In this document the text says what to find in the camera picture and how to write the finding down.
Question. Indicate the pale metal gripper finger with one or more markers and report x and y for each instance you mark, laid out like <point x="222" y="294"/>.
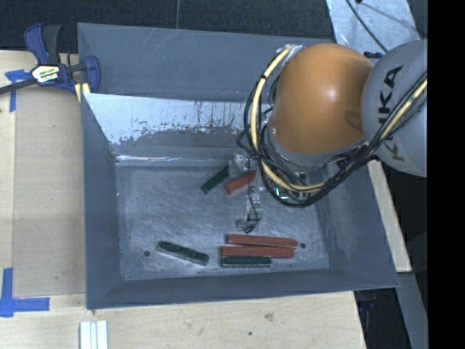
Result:
<point x="255" y="209"/>
<point x="240" y="165"/>

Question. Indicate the red-brown flat block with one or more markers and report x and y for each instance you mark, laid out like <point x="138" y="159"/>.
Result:
<point x="254" y="252"/>
<point x="239" y="184"/>
<point x="261" y="241"/>

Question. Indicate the dark green flat block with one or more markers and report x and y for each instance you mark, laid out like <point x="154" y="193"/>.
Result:
<point x="183" y="253"/>
<point x="213" y="182"/>
<point x="246" y="261"/>

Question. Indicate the grey metal bin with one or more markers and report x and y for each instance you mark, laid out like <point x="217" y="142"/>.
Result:
<point x="174" y="209"/>

